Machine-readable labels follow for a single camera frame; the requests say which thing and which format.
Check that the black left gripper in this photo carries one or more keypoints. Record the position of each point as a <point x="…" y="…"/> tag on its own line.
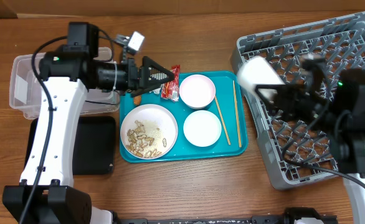
<point x="132" y="83"/>

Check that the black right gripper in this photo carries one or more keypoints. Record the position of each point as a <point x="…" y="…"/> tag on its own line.
<point x="290" y="96"/>

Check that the white cup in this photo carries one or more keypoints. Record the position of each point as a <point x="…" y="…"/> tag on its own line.
<point x="257" y="71"/>

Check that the pink bowl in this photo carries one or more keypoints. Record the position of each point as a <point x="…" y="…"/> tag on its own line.
<point x="197" y="91"/>

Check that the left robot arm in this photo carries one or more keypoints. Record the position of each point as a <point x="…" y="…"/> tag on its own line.
<point x="45" y="192"/>

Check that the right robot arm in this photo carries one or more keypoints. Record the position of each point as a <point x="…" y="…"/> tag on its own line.
<point x="337" y="110"/>

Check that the crumpled white napkin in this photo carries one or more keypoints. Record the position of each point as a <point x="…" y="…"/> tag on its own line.
<point x="156" y="91"/>

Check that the carrot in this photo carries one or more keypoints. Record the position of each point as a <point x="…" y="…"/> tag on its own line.
<point x="137" y="100"/>

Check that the red snack wrapper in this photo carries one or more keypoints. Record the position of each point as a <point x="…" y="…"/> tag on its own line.
<point x="170" y="90"/>

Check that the pink plate with peanuts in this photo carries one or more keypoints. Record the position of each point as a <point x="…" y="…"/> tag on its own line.
<point x="148" y="132"/>

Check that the wooden chopstick right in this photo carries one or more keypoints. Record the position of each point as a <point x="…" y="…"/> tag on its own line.
<point x="237" y="115"/>

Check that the grey dish rack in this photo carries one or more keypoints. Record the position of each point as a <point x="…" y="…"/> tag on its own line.
<point x="341" y="41"/>

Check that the white bowl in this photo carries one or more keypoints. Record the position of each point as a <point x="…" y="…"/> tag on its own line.
<point x="202" y="128"/>

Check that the teal plastic tray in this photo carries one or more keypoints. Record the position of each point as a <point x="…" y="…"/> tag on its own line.
<point x="183" y="150"/>

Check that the black tray bin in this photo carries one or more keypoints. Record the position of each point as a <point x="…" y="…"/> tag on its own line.
<point x="94" y="149"/>

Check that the clear plastic bin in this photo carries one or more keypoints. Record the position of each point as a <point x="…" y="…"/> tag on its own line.
<point x="25" y="92"/>

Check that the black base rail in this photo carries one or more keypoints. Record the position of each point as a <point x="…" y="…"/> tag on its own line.
<point x="291" y="215"/>

